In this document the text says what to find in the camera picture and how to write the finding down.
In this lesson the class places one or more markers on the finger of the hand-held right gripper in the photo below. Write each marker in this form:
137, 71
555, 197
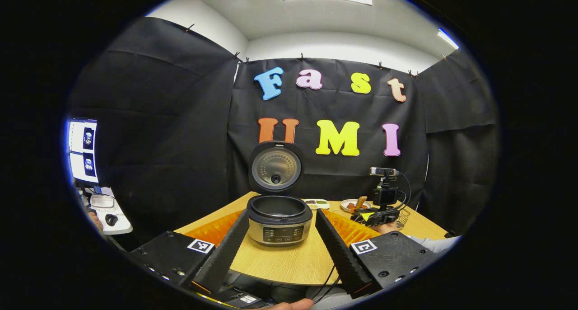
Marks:
363, 216

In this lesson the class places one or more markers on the black computer mouse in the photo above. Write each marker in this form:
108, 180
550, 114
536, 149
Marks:
111, 219

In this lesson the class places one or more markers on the white flat box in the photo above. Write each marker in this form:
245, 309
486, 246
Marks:
102, 201

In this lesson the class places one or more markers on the small ceiling light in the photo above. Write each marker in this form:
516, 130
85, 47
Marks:
448, 39

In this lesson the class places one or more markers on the person's grey clothing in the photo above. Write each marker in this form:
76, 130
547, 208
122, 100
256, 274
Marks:
334, 301

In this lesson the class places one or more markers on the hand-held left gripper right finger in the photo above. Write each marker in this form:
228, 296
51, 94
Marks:
343, 255

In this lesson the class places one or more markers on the white side desk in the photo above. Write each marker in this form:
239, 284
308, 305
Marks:
119, 226

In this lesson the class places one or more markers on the white divided dish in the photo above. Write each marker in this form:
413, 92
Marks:
316, 204

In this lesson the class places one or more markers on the black backdrop cloth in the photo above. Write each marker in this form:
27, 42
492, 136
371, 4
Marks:
171, 120

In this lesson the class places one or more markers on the black box with white label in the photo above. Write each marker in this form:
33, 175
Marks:
253, 289

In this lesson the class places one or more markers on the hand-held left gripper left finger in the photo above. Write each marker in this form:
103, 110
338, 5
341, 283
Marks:
223, 255

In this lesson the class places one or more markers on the dark grey rice cooker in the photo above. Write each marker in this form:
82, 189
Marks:
280, 233

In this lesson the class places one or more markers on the computer monitor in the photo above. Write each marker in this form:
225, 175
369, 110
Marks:
82, 149

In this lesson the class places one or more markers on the white round plate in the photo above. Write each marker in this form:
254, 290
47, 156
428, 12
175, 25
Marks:
345, 206

